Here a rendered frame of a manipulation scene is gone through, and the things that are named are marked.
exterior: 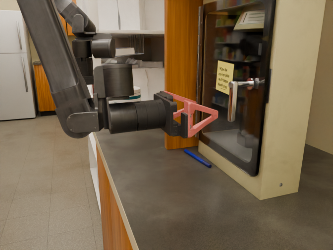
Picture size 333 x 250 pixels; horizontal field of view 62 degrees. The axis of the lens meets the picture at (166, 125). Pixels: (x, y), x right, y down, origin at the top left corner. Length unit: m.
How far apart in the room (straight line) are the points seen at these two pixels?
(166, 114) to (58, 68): 0.21
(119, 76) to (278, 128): 0.35
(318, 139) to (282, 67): 0.55
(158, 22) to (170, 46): 1.06
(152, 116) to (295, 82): 0.31
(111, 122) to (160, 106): 0.10
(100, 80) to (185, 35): 0.44
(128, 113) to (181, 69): 0.43
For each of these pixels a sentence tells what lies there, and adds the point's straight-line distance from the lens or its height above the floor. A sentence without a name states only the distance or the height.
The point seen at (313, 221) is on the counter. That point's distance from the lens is 0.66.
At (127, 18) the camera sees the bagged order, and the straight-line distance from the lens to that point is 1.81.
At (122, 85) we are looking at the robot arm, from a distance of 0.51.
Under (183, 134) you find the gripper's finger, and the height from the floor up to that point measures 1.12.
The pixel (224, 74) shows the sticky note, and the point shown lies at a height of 1.21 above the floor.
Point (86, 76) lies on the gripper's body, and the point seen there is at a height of 1.19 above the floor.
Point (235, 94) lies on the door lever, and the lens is 0.61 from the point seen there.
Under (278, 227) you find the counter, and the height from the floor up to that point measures 0.94.
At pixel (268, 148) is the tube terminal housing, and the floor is 1.07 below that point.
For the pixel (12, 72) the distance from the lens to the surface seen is 5.42.
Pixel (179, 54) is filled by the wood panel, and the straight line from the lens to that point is 0.90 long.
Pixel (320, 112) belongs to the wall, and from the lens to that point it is 1.11.
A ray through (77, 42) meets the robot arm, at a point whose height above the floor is 1.29.
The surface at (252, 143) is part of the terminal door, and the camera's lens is 0.65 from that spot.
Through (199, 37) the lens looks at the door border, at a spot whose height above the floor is 1.30.
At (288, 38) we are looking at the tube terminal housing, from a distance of 0.62.
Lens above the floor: 1.28
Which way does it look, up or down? 16 degrees down
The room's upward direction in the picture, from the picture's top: straight up
